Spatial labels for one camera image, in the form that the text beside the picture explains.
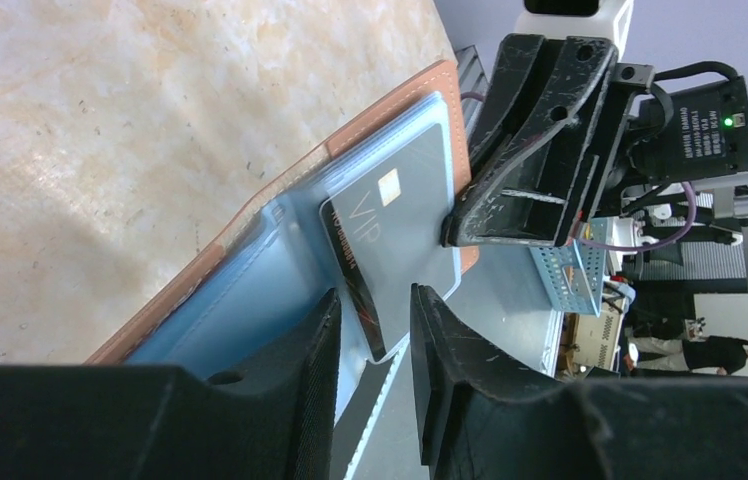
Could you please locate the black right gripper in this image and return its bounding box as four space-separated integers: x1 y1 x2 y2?
441 34 748 247

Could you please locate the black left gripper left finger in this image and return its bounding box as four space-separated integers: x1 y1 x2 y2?
0 290 342 479

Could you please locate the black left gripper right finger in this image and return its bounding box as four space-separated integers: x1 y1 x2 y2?
409 284 748 479

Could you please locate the black VIP credit card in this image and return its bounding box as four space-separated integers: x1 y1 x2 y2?
320 121 478 364

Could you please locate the brown leather card holder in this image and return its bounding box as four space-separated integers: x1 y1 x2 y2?
85 59 481 425

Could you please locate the blue plastic basket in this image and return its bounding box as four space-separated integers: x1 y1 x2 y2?
529 219 609 316

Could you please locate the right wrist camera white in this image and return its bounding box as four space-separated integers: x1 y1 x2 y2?
513 0 635 59

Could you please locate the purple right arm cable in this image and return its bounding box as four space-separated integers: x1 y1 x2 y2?
460 89 748 254

